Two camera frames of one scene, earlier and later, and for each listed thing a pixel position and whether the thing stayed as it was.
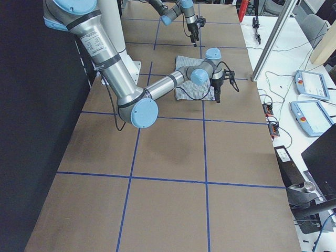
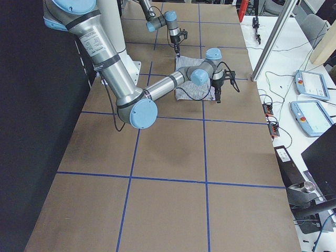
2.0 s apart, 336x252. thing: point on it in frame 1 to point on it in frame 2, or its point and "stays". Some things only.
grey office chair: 315,28 stays
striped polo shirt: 188,90 stays
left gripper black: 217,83 stays
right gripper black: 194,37 to 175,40
